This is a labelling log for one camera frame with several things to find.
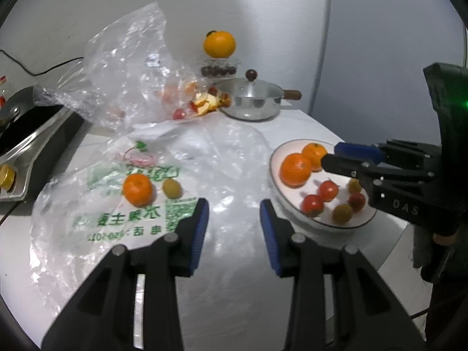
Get yellow-green small fruit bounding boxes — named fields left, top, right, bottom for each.
left=347, top=178, right=362, bottom=194
left=162, top=178, right=183, bottom=200
left=332, top=204, right=354, bottom=225

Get red cherry tomato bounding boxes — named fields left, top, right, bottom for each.
left=317, top=180, right=340, bottom=202
left=347, top=192, right=366, bottom=213
left=301, top=194, right=324, bottom=218

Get mandarin orange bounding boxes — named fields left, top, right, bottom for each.
left=302, top=143, right=328, bottom=172
left=279, top=153, right=312, bottom=188
left=122, top=173, right=153, bottom=207

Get clear container of dark fruits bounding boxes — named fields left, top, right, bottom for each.
left=200, top=57, right=240, bottom=79

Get white plate black rim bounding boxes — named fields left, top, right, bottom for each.
left=269, top=139, right=376, bottom=230

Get printed flat plastic bag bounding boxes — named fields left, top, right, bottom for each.
left=30, top=115, right=271, bottom=312

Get steel saucepan with lid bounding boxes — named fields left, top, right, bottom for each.
left=214, top=69, right=302, bottom=122

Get steel gas stove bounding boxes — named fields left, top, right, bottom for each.
left=1, top=105, right=84, bottom=203

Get orange peel scraps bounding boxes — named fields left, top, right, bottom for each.
left=190, top=92, right=232, bottom=116

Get large orange on container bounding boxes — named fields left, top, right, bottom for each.
left=203, top=31, right=236, bottom=59

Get red tomato in bag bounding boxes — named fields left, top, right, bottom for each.
left=172, top=109, right=186, bottom=121

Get crumpled clear plastic bag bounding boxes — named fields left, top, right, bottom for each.
left=33, top=2, right=207, bottom=132

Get stove black power cable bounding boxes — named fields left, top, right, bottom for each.
left=0, top=48, right=85, bottom=76

